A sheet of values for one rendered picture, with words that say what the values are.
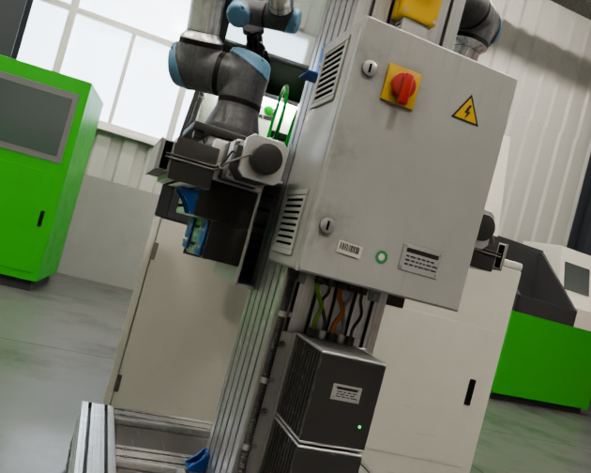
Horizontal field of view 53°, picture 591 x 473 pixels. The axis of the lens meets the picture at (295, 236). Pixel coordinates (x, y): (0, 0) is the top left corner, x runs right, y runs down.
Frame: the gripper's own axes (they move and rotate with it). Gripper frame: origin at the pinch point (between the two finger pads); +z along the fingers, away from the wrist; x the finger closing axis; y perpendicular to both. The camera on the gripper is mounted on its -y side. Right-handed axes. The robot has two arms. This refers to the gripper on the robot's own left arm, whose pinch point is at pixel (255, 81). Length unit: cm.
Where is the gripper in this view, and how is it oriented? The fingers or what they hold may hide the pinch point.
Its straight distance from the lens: 217.9
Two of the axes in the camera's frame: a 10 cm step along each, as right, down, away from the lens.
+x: 10.0, 0.4, -0.2
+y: -0.4, 6.6, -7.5
